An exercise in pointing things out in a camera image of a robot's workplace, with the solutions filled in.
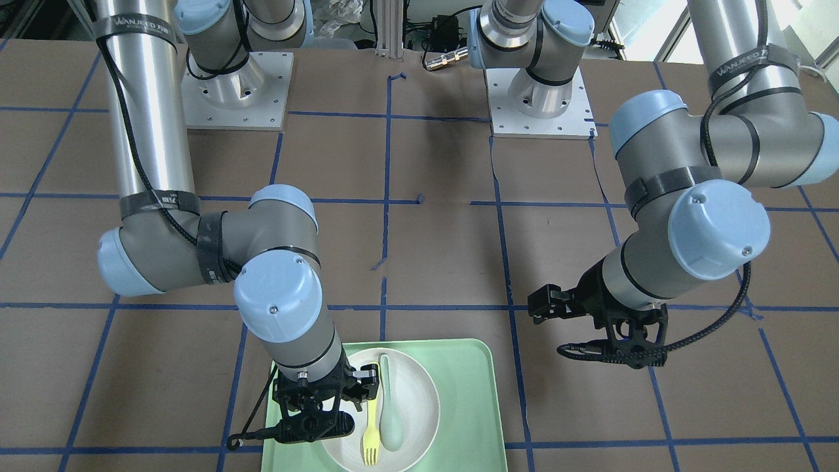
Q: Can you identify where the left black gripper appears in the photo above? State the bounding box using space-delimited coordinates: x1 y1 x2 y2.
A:
528 261 668 368

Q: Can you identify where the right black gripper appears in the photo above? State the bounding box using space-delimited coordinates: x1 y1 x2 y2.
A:
271 357 380 443

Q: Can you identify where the light green spoon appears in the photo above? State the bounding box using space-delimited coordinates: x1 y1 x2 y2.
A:
380 353 404 453

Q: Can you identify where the yellow plastic fork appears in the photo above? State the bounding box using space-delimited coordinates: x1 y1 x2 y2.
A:
361 398 381 466

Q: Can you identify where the white round plate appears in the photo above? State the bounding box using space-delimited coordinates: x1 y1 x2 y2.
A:
322 347 440 471

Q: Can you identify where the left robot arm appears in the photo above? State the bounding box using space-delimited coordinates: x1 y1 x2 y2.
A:
528 1 837 368

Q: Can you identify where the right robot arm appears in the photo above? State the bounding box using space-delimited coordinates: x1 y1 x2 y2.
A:
74 1 380 449

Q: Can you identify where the light green tray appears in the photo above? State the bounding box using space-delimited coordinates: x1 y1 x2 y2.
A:
262 340 507 471

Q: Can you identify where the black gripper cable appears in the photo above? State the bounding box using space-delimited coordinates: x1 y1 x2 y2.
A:
557 259 753 361

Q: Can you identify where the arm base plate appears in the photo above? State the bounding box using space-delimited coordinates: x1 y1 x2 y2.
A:
181 52 294 131
485 68 597 140

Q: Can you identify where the silver cable connector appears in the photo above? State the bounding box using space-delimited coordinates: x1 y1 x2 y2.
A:
423 47 469 71

